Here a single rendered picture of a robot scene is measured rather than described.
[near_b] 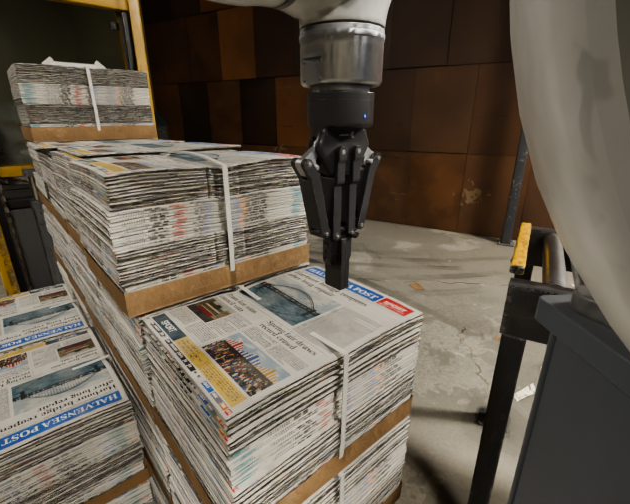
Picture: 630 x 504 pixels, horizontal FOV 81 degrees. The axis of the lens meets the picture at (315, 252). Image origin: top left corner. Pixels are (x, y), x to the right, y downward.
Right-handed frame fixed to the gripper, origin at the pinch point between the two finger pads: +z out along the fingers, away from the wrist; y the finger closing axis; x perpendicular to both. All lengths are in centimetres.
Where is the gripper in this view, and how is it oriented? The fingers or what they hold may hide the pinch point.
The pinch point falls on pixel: (337, 261)
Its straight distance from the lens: 47.9
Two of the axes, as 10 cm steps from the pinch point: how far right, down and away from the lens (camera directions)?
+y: -7.5, 2.3, -6.2
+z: 0.0, 9.4, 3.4
